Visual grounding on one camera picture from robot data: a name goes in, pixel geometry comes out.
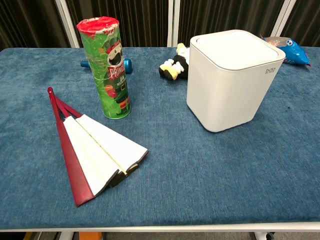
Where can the white partition frame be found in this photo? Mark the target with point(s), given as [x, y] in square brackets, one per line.
[172, 22]

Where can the black and white plush toy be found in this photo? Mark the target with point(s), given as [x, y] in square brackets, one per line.
[175, 66]

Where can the dark curtain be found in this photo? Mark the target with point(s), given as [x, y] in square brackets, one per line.
[140, 20]

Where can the white plastic trash bin lid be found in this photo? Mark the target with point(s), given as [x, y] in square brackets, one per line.
[235, 51]

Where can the blue table cloth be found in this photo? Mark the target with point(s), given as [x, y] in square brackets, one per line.
[160, 155]

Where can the green Pringles can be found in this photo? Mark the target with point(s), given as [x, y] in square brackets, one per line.
[112, 75]

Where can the red and white folding fan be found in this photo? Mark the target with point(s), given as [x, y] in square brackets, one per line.
[90, 140]

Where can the blue snack bag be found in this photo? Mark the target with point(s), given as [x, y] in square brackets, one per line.
[292, 50]

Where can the blue dumbbell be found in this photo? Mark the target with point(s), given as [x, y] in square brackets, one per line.
[128, 65]

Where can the white plastic trash bin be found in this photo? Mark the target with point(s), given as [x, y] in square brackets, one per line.
[225, 95]

